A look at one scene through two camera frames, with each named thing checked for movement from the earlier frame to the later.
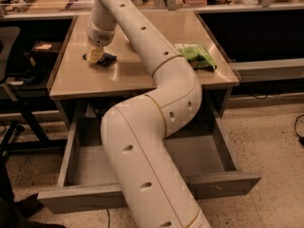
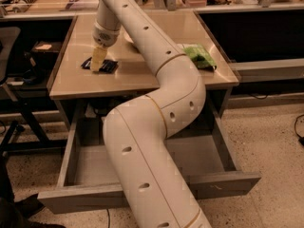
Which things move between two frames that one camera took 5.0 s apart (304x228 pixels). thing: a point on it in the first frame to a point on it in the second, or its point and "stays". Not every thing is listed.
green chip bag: (198, 58) stays
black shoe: (26, 207) stays
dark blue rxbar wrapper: (105, 59) to (107, 66)
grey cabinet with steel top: (84, 93) stays
